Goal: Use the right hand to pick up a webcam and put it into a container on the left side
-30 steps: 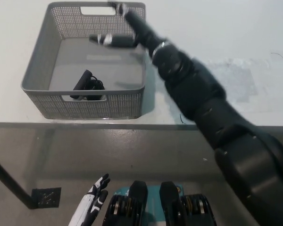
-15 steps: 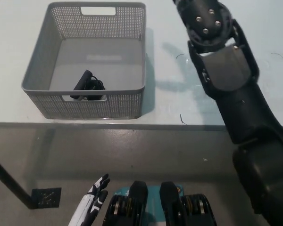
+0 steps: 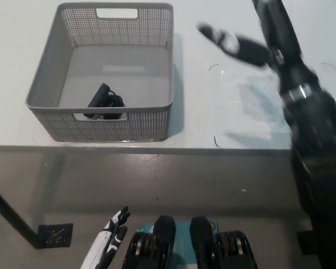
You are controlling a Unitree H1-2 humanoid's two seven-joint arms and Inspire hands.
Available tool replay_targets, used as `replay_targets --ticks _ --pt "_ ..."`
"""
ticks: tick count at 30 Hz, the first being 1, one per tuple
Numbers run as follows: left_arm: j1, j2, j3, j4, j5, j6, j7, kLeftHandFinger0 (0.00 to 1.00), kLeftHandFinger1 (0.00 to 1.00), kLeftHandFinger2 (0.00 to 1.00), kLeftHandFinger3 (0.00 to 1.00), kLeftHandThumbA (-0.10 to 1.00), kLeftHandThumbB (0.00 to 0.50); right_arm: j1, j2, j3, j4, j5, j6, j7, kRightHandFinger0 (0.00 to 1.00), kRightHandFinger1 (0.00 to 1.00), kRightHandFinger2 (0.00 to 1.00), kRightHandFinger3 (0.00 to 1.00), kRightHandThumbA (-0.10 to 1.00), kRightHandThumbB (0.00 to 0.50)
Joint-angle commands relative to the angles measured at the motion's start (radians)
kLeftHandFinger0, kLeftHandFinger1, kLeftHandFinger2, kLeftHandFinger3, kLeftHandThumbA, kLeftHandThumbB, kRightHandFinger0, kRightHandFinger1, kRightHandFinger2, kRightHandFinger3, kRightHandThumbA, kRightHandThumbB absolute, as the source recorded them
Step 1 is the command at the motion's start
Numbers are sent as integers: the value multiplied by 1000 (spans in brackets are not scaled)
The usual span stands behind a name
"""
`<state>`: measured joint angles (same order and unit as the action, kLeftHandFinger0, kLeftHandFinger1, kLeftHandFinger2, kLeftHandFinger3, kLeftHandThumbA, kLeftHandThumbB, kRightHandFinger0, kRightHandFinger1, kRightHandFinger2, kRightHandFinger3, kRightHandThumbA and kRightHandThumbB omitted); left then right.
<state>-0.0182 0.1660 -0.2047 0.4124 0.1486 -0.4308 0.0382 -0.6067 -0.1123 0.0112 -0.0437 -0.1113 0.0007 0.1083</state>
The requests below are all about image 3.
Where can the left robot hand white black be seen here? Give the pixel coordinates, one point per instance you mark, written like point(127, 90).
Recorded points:
point(112, 238)

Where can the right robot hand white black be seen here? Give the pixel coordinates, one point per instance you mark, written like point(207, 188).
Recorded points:
point(285, 50)

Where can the robot left black ribbed block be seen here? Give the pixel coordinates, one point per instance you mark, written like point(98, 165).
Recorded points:
point(154, 246)

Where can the robot black ribbed block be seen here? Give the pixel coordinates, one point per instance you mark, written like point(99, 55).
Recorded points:
point(154, 246)
point(212, 246)

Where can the teal robot body plate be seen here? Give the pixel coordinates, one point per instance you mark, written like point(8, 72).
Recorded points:
point(183, 241)

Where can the clear plastic sheet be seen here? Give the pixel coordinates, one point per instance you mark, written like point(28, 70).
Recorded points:
point(246, 112)

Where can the black table leg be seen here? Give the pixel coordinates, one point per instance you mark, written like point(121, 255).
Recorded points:
point(14, 218)

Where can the robot right black ribbed block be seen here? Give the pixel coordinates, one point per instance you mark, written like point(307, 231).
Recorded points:
point(212, 246)

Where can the grey perforated plastic basket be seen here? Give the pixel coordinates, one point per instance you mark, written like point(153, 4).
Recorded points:
point(58, 84)

